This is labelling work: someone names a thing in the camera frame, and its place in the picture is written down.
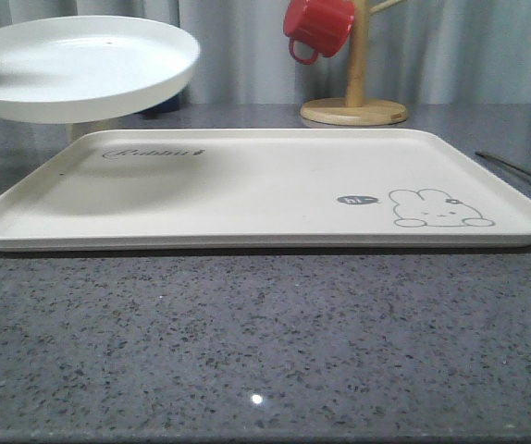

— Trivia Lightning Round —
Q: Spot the white round plate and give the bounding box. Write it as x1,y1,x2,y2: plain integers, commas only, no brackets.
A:
0,15,201,124

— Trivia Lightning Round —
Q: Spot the yellow mug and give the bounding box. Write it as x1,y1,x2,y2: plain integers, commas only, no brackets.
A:
66,119,117,142

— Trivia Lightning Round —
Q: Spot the dark blue mug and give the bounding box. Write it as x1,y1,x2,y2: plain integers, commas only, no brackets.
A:
139,93,181,117

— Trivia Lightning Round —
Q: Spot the beige rabbit serving tray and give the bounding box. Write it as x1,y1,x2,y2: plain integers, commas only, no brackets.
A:
0,129,531,252

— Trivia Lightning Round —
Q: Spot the red mug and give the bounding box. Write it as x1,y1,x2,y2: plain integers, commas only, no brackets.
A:
283,0,355,65

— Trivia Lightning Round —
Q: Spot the wooden mug tree stand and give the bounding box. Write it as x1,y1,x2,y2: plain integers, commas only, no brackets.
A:
300,0,408,127

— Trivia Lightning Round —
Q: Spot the grey curtain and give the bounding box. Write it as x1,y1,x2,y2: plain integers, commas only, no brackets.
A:
0,1,531,105

